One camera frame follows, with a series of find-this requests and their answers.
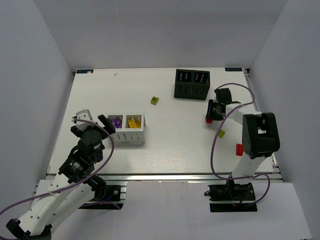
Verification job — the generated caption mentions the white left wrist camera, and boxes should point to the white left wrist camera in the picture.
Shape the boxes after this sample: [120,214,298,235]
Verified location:
[71,109,93,131]

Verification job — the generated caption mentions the white double bin container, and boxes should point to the white double bin container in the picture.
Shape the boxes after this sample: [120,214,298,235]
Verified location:
[107,113,146,144]

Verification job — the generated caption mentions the yellow long lego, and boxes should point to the yellow long lego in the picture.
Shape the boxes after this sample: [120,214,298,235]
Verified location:
[127,118,141,129]

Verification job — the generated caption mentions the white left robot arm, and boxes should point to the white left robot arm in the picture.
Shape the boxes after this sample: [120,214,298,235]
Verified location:
[6,109,116,240]

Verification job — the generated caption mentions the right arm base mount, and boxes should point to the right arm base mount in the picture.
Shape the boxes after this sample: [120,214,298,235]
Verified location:
[204,181,258,213]

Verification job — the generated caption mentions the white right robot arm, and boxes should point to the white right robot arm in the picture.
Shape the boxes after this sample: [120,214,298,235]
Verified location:
[205,87,280,185]

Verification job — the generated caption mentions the black double bin container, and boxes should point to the black double bin container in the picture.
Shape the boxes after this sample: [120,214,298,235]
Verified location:
[174,69,211,100]

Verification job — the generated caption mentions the small red lego brick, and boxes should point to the small red lego brick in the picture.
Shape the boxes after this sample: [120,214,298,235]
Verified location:
[205,119,213,124]

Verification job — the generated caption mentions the lime green lego brick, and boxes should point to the lime green lego brick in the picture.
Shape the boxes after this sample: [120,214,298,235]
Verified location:
[218,130,226,138]

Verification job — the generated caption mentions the lime green square lego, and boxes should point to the lime green square lego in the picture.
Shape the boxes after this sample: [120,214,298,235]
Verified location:
[150,96,159,105]

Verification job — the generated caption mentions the purple sloped lego brick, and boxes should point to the purple sloped lego brick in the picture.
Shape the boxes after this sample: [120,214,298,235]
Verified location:
[112,117,122,129]

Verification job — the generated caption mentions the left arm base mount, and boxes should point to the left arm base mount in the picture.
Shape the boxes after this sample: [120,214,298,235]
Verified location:
[79,181,127,210]

